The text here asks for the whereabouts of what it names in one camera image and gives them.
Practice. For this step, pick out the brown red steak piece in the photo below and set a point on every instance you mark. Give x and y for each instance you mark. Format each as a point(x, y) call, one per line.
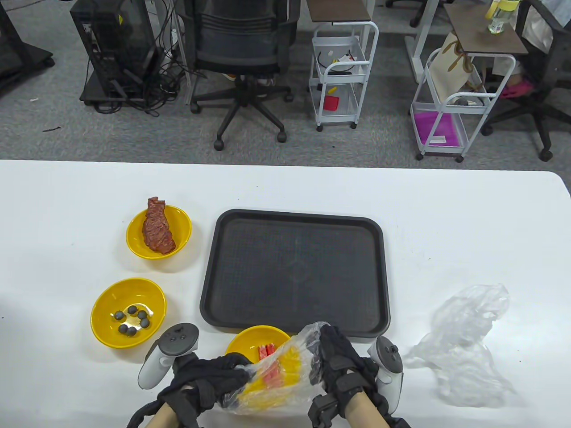
point(158, 227)

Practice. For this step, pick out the yellow bowl with meat slab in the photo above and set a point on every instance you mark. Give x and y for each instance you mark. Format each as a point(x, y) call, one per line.
point(464, 379)

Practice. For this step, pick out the group of dark grey balls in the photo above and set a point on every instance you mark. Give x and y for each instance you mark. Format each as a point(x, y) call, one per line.
point(132, 309)

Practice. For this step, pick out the person's left hand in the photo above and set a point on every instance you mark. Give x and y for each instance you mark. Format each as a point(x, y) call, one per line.
point(205, 379)

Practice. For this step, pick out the white utility cart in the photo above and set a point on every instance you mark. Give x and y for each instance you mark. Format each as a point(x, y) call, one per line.
point(468, 95)
point(334, 43)

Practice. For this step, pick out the beige tote bag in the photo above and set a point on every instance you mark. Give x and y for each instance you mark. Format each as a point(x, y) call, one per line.
point(448, 71)

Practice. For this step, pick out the black mesh office chair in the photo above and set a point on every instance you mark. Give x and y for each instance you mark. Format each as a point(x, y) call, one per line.
point(542, 67)
point(241, 40)

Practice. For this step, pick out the white paper slip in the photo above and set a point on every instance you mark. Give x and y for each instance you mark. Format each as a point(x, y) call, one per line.
point(438, 139)

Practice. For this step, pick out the white desk leg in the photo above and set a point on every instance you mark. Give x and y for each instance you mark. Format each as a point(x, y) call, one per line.
point(419, 49)

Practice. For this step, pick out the person's right forearm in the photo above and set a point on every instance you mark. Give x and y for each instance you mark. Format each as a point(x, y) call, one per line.
point(363, 412)

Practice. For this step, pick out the black stand base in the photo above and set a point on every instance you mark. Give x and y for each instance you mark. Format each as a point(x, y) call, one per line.
point(18, 58)

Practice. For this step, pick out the brown side table top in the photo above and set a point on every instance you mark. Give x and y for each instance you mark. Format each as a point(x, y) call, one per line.
point(482, 40)
point(339, 11)

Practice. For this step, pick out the person's left forearm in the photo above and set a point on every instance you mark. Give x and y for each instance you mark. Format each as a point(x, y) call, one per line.
point(167, 419)

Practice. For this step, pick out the red flat item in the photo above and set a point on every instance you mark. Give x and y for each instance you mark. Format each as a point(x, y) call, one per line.
point(331, 103)

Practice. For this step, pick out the black computer tower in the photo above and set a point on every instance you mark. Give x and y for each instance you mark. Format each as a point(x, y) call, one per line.
point(111, 40)

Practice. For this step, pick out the grey white handheld controller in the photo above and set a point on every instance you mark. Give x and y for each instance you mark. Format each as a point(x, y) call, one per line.
point(178, 341)
point(388, 356)

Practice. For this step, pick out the person's right hand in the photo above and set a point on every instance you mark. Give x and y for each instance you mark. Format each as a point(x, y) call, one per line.
point(343, 370)

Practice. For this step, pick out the red white crab stick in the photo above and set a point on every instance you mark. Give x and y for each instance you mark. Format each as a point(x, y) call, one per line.
point(262, 352)
point(270, 350)

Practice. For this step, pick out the yellow plastic bowl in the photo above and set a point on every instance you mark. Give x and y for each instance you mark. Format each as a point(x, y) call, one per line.
point(180, 227)
point(250, 343)
point(107, 334)

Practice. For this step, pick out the black platform base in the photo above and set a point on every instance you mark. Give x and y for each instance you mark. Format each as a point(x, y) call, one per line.
point(96, 96)

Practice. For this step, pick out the black chair base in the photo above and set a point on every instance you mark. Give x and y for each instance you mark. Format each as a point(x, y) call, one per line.
point(417, 15)

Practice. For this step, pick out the black plastic tray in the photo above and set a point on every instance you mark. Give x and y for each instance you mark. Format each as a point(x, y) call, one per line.
point(294, 267)

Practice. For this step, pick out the yellow bowl with red sticks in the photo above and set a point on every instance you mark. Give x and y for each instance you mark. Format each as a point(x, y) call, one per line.
point(290, 356)

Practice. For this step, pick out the purple tray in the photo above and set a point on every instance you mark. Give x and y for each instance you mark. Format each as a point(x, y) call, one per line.
point(430, 127)

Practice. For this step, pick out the clear bottle with yellow lid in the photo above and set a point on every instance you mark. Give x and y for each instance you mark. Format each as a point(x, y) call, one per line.
point(496, 24)

